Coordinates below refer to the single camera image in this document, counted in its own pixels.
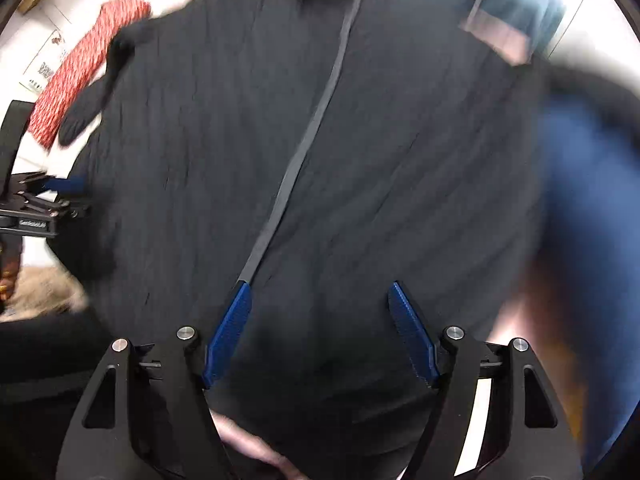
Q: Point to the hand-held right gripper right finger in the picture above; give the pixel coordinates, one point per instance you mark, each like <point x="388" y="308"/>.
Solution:
<point x="412" y="335"/>

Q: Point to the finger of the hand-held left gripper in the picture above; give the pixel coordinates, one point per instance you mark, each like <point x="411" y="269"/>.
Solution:
<point x="65" y="183"/>
<point x="60" y="208"/>

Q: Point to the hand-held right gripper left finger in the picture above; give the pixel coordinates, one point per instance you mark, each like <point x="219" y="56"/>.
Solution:
<point x="230" y="330"/>

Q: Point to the black quilted jacket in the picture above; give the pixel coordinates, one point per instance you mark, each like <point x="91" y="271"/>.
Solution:
<point x="350" y="160"/>

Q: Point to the person's left hand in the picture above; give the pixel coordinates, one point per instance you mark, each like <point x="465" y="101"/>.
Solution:
<point x="7" y="280"/>

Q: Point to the beige fur item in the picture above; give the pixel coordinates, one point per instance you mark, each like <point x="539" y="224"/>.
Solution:
<point x="47" y="290"/>

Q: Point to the white printed package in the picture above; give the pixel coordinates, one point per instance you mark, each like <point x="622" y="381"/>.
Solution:
<point x="42" y="62"/>

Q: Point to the pink polka-dot blanket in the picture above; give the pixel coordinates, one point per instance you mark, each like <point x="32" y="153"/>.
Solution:
<point x="506" y="327"/>

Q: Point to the red patterned cloth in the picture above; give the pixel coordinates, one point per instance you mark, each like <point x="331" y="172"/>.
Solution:
<point x="75" y="70"/>

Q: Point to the dark cloth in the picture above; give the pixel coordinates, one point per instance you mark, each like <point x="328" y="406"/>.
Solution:
<point x="45" y="360"/>

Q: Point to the navy blue cloth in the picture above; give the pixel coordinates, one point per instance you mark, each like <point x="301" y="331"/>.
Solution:
<point x="590" y="235"/>

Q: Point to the teal bed cover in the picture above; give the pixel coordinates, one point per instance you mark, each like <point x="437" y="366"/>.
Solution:
<point x="530" y="2"/>

